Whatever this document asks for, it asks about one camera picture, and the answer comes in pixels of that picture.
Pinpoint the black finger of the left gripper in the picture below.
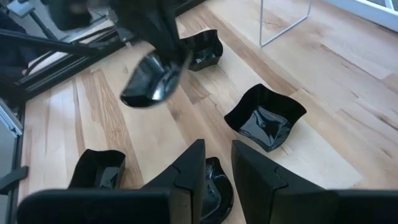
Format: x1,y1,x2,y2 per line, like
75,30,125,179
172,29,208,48
146,0,193,65
110,0,162,52

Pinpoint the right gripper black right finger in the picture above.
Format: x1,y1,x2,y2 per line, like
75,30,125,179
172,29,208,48
231,139,398,224

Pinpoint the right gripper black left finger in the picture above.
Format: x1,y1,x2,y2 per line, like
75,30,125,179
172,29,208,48
17,139,206,224

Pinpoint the black leaf-shaped mini plate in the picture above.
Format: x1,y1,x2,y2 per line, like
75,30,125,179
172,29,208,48
119,49,192,109
200,156,234,224

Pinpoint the black square mini plate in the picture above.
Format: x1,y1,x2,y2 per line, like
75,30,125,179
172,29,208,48
179,29,224,72
223,83,308,153
67,148,127,190

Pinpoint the white wire rack shelf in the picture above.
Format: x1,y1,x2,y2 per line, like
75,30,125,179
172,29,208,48
259,0,398,48

